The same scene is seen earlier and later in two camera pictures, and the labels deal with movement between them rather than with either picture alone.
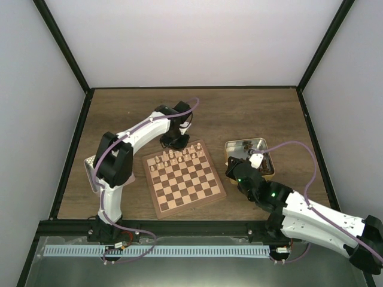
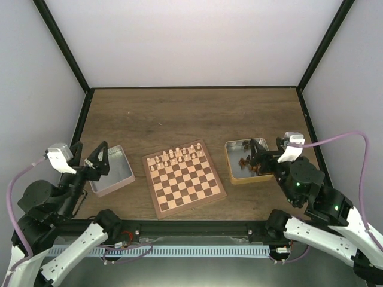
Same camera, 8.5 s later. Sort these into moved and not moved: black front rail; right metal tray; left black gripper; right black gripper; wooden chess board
Moved: right black gripper; left black gripper
Not moved: right metal tray; black front rail; wooden chess board
